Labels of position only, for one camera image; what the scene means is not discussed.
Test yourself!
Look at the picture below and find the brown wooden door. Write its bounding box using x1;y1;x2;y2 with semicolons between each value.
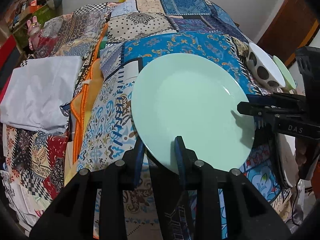
258;0;319;68

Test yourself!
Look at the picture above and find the mint green bowl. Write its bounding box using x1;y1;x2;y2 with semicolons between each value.
273;55;297;90

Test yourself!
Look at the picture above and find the patchwork tablecloth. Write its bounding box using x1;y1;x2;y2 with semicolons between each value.
6;0;290;239

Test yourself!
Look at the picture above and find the white folded cloth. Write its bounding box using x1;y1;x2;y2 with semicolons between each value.
1;56;82;134

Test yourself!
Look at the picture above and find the white patterned bowl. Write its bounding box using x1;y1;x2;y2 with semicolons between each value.
246;42;285;89

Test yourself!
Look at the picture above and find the red and black box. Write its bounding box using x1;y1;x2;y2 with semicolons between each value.
0;35;21;89

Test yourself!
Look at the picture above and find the person's right hand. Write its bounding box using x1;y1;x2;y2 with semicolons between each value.
295;138;306;167

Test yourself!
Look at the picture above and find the orange-edged yellow cloth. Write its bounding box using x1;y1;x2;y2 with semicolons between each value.
71;24;108;163

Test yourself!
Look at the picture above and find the green cardboard box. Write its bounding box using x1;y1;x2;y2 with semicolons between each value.
12;4;57;43

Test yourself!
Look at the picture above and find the pink rabbit toy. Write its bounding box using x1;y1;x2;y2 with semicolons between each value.
27;16;41;50

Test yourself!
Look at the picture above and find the mint green plate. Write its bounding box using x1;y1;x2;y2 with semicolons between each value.
131;53;255;172

